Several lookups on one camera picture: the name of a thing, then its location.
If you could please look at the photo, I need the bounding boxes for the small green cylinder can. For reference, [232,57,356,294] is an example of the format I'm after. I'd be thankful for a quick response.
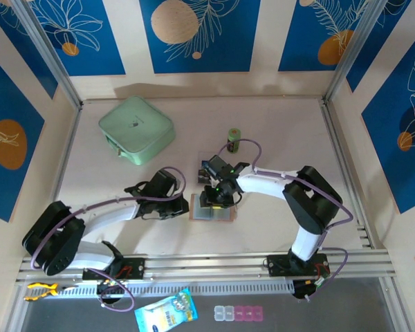
[225,127,242,154]

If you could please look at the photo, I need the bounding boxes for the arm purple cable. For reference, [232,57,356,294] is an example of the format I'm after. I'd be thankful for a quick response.
[218,138,353,302]
[30,167,187,314]

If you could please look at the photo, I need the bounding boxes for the yellow handled pliers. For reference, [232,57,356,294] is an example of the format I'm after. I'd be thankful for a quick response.
[23,282,79,302]

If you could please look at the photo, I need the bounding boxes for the blue plastic snack packet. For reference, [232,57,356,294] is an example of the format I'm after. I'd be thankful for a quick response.
[133,287,199,332]

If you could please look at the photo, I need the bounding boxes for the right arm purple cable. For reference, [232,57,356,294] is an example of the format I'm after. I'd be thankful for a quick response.
[218,138,353,302]

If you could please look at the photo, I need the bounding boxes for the aluminium side rail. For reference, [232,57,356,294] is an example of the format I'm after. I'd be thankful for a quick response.
[320,98,374,250]
[37,103,83,257]

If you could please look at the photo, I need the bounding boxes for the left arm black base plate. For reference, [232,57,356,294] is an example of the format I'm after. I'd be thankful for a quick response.
[82,257,147,281]

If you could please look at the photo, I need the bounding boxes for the mint green zip case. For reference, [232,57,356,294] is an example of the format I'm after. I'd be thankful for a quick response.
[98,95,176,167]

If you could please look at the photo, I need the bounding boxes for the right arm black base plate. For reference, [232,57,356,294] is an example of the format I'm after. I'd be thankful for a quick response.
[266,254,330,277]

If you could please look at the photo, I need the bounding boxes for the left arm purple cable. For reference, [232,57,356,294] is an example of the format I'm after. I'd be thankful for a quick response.
[30,167,187,314]

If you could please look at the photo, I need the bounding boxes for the grey slotted cable duct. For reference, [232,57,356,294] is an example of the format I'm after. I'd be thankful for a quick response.
[27,279,295,301]

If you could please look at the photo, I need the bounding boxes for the aluminium frame post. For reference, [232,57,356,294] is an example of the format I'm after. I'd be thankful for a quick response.
[323,0,391,104]
[10,0,83,111]

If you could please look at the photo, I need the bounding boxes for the aluminium mounting rail beam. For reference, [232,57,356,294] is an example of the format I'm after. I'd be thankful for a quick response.
[15,255,397,286]

